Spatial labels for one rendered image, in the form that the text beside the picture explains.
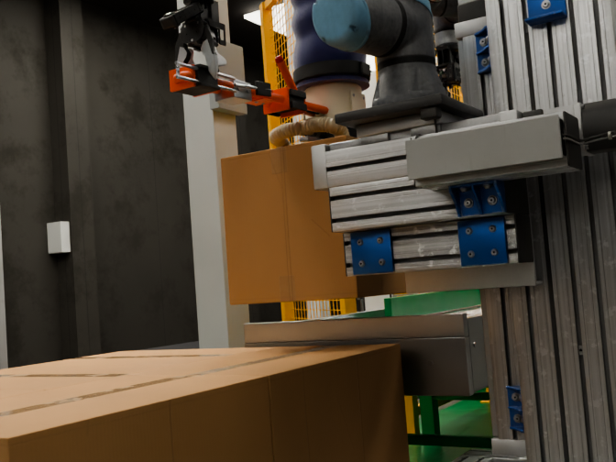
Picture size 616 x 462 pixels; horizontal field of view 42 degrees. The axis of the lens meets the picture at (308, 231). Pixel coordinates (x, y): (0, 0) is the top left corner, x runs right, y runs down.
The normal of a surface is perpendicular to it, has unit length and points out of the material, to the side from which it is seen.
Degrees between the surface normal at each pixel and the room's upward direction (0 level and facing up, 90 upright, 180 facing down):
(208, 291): 90
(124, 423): 90
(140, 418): 90
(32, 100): 90
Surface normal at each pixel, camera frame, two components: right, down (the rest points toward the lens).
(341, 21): -0.70, 0.14
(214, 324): -0.53, -0.02
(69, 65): 0.85, -0.10
